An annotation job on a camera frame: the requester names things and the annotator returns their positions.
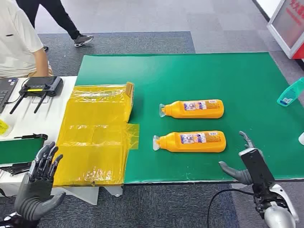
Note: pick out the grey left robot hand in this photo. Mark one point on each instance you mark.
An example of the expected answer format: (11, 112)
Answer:
(35, 198)

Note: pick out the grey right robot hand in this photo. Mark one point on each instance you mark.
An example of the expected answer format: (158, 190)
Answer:
(237, 176)

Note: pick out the orange bottle with clear cap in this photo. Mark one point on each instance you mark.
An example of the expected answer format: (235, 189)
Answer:
(194, 144)
(194, 111)

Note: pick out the teal plastic bottle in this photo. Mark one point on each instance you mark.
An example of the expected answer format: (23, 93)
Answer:
(290, 94)

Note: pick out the green belt conveyor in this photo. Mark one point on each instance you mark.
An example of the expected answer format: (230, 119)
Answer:
(19, 151)

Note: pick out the yellow label card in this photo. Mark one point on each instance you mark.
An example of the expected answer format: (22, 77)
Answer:
(3, 127)

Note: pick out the white object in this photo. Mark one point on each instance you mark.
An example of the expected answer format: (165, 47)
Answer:
(302, 139)

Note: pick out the yellow plastic wrapped box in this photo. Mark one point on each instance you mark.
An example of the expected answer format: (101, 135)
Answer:
(95, 141)

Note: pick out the black controller with antennas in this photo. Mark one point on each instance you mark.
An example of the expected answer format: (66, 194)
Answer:
(41, 85)

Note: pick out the grey laptop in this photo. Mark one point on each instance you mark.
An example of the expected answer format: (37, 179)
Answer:
(6, 89)

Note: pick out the green table mat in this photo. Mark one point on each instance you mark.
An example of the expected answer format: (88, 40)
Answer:
(190, 78)

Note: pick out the white red sign stand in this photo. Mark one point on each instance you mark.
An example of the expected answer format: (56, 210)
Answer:
(287, 25)

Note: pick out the walking person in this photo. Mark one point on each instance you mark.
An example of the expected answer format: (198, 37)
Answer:
(56, 15)

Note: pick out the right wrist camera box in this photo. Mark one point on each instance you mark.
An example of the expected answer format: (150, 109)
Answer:
(256, 166)

